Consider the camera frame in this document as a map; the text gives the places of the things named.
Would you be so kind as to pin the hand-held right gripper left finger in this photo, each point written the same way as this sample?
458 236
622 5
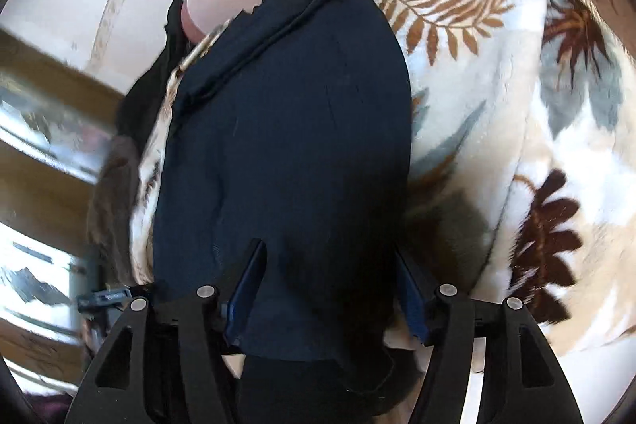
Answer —
244 300

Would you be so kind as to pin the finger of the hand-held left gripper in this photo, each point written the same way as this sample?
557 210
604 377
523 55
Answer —
107 297

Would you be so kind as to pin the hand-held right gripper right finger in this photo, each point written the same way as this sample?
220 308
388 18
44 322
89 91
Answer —
411 300

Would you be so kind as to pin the navy blue garment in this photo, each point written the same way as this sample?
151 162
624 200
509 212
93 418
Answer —
298 131

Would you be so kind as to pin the grey-brown fleece cloth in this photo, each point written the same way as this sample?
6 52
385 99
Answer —
114 205

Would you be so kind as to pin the person's black pants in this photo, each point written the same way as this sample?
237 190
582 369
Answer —
298 389

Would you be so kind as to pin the black cloth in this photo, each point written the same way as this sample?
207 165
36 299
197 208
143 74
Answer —
144 101

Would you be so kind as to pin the leaf print fleece blanket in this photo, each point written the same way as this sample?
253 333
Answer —
497 81

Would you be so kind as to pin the wooden window frame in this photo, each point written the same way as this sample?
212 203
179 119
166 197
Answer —
44 200

